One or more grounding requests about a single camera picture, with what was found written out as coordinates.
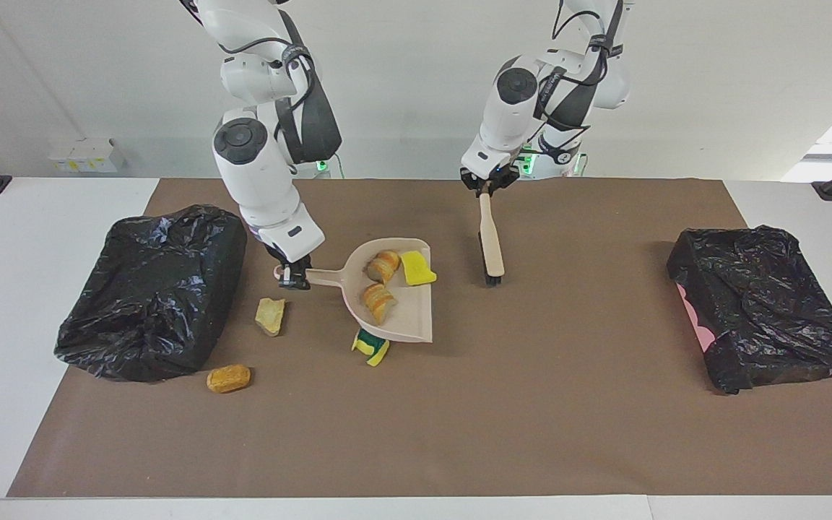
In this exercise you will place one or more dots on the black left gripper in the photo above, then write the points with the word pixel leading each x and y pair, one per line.
pixel 490 182

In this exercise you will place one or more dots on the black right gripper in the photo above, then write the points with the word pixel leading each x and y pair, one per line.
pixel 295 260

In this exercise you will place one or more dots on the pale yellow sponge chunk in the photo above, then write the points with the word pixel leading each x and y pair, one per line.
pixel 270 316

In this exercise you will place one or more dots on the beige hand brush black bristles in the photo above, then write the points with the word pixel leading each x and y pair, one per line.
pixel 492 238

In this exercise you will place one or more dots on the bread chunk with orange crust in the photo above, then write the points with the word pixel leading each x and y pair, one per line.
pixel 383 266
pixel 378 302

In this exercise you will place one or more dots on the large yellow sponge chunk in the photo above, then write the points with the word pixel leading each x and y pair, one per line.
pixel 416 269

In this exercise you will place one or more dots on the yellow and green sponge piece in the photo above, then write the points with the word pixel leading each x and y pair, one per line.
pixel 373 352

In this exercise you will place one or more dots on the orange brown sponge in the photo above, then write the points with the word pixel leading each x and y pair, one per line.
pixel 228 378

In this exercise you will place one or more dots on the beige plastic dustpan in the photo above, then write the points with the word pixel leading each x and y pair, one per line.
pixel 409 318

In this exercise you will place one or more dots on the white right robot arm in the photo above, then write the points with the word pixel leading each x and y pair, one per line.
pixel 257 173

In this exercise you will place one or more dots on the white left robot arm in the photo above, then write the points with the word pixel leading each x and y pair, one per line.
pixel 510 123

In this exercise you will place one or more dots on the right black trash bag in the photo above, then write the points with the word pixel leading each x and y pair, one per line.
pixel 156 289

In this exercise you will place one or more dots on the black trash bag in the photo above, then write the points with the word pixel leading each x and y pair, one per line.
pixel 763 303
pixel 156 289

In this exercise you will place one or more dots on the left black trash bag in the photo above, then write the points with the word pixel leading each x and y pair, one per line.
pixel 763 303

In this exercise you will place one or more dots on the brown table mat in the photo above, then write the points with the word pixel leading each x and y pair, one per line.
pixel 604 433

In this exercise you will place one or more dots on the white wall power box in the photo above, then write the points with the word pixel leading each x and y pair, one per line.
pixel 87 155

